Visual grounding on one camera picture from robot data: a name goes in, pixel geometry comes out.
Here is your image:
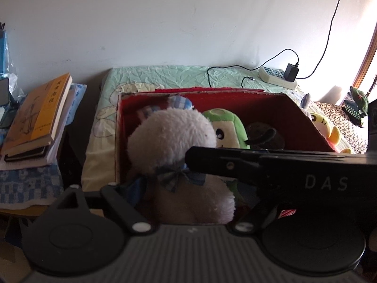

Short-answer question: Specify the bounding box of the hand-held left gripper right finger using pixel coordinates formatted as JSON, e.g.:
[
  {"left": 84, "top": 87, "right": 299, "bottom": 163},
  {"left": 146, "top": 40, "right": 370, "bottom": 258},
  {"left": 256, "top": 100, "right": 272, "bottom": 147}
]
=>
[{"left": 232, "top": 202, "right": 299, "bottom": 236}]

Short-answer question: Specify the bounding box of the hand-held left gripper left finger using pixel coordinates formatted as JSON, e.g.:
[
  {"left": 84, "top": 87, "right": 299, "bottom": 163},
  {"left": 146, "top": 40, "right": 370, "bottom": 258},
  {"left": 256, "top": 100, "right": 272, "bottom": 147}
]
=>
[{"left": 54, "top": 177, "right": 156, "bottom": 237}]

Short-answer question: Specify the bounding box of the black charger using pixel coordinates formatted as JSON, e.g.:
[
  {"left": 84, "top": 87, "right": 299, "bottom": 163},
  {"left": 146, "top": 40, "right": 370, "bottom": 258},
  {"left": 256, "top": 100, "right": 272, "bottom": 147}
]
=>
[{"left": 284, "top": 63, "right": 300, "bottom": 82}]

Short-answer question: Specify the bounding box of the grey power strip cable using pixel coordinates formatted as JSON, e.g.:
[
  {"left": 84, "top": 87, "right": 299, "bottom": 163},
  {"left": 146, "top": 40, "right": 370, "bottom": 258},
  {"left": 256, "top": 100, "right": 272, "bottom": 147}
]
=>
[{"left": 296, "top": 0, "right": 348, "bottom": 80}]

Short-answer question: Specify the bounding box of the yellow plush tiger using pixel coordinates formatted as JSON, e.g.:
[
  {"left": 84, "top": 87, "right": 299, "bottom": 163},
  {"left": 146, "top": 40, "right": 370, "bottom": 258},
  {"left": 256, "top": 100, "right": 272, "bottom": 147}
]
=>
[{"left": 309, "top": 112, "right": 353, "bottom": 154}]

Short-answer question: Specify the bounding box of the yellow book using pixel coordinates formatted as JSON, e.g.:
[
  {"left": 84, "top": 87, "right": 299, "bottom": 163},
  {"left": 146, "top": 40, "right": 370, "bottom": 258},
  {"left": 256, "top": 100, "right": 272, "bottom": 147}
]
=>
[{"left": 0, "top": 72, "right": 73, "bottom": 155}]

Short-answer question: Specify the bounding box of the blue checked cloth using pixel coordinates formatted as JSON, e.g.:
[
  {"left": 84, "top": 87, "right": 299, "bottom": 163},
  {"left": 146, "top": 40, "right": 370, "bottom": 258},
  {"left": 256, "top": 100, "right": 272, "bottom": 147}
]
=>
[{"left": 0, "top": 164, "right": 66, "bottom": 210}]

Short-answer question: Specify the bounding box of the wooden window frame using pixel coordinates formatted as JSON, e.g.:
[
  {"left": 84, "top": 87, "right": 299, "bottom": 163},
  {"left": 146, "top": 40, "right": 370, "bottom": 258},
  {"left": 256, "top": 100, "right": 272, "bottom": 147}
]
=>
[{"left": 352, "top": 26, "right": 377, "bottom": 95}]

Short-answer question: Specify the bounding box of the black charging cable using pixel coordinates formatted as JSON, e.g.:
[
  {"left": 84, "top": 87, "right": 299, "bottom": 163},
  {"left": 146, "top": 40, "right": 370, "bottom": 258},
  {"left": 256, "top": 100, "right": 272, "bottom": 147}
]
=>
[{"left": 206, "top": 49, "right": 299, "bottom": 89}]

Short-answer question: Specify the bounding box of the green plush toy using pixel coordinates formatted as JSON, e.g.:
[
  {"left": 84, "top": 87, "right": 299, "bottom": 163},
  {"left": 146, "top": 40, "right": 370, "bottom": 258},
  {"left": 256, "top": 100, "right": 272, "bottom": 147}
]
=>
[{"left": 202, "top": 108, "right": 275, "bottom": 202}]

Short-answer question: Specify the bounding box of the black book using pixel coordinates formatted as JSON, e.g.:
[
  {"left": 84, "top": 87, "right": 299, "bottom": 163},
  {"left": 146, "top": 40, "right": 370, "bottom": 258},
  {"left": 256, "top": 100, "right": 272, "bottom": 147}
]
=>
[{"left": 4, "top": 145, "right": 49, "bottom": 162}]

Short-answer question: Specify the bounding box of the white power strip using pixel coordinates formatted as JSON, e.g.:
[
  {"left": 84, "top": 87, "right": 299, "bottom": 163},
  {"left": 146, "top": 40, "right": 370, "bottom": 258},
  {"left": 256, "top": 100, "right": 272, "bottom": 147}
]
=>
[{"left": 258, "top": 66, "right": 299, "bottom": 90}]

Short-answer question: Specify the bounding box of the white plush with checked bow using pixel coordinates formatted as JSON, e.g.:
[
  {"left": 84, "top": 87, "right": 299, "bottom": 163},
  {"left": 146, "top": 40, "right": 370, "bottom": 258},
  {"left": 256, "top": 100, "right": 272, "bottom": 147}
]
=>
[{"left": 127, "top": 94, "right": 237, "bottom": 225}]

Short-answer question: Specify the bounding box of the blue paper bag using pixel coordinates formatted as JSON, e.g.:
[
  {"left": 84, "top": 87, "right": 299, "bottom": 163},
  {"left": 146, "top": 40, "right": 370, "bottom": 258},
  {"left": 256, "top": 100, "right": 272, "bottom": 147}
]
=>
[{"left": 0, "top": 24, "right": 10, "bottom": 75}]

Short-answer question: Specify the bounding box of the stack of books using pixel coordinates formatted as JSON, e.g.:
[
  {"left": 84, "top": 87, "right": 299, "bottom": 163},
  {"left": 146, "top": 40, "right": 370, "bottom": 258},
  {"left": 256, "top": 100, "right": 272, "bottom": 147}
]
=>
[{"left": 0, "top": 83, "right": 88, "bottom": 171}]

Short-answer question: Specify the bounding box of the clear plastic bag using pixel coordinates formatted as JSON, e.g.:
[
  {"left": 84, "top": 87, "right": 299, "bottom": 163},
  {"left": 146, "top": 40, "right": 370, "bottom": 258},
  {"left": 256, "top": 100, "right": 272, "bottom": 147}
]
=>
[{"left": 6, "top": 62, "right": 27, "bottom": 102}]

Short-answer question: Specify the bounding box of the red cardboard box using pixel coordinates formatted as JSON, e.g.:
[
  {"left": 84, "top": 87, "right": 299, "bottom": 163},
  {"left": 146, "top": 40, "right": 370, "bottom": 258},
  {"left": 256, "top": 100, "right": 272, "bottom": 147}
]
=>
[{"left": 115, "top": 87, "right": 336, "bottom": 219}]

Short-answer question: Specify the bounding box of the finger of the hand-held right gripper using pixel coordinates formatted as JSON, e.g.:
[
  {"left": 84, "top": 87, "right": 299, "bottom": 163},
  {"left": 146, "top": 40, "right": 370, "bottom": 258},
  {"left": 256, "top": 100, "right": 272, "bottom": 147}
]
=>
[{"left": 185, "top": 146, "right": 262, "bottom": 188}]

